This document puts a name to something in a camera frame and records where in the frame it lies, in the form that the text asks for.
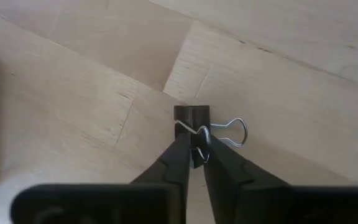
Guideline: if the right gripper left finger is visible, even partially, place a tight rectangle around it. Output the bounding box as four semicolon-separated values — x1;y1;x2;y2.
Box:
131;133;193;224

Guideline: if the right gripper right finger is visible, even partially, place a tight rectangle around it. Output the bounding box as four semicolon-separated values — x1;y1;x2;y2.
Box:
202;134;291;224

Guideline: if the black binder clip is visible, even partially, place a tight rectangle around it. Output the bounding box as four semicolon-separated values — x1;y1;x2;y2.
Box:
173;105;249;169

